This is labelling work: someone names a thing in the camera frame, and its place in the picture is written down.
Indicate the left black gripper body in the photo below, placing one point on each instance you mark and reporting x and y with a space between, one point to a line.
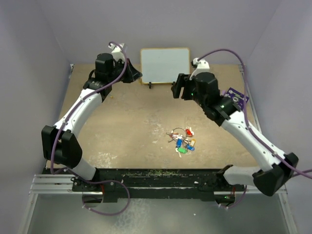
127 77

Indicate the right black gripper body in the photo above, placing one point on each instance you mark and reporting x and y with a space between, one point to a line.
190 90

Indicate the keyring with coloured key tags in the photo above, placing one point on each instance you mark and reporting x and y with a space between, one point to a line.
184 140

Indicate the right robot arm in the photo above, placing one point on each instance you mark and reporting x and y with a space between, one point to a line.
271 173

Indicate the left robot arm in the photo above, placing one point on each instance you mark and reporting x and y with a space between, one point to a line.
60 141

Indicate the small whiteboard on stand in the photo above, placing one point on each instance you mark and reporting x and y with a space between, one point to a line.
163 65

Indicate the purple card package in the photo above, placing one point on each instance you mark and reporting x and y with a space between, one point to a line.
236 97

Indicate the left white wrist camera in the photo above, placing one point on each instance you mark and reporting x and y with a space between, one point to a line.
118 51

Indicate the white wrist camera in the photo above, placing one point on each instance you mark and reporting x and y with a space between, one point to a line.
200 66
118 51

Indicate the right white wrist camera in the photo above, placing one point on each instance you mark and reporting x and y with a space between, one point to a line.
200 66

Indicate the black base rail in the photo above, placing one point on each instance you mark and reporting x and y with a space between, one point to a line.
115 184

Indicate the aluminium frame rail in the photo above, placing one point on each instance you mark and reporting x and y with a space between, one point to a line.
51 184

